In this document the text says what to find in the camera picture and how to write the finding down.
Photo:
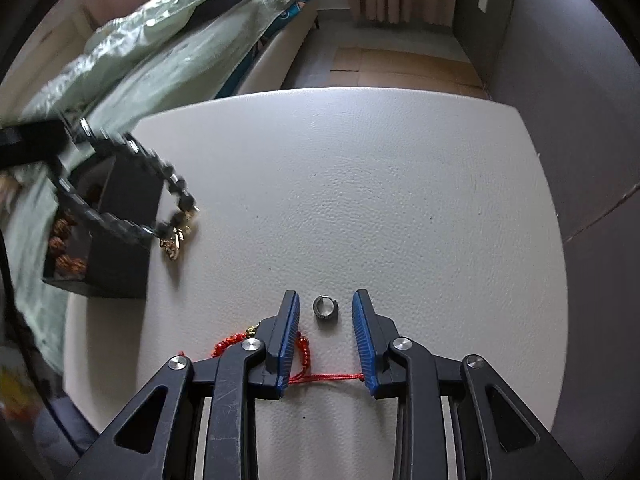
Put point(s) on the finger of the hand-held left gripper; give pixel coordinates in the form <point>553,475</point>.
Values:
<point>30,142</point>

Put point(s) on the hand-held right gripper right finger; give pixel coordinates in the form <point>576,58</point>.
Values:
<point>362,345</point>

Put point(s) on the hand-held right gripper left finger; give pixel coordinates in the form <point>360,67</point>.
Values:
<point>290,340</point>

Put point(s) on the black gift box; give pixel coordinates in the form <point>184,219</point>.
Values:
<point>120,270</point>

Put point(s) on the grey leather side table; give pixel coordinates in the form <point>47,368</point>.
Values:
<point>375,185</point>

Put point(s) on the pale green quilt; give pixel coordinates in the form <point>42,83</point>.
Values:
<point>150,20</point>

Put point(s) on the black cloth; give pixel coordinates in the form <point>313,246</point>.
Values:
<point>225,0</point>

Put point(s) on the cream upholstered bed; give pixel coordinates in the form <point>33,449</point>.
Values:
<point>270,60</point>

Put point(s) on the flat cardboard sheet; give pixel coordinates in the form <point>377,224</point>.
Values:
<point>410,67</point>

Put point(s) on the blue cartoon printed sheet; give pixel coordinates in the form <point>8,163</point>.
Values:
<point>295,5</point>

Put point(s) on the grey wardrobe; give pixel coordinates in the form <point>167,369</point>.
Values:
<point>565,85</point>

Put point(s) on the white wall socket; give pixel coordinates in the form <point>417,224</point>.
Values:
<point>483,2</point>

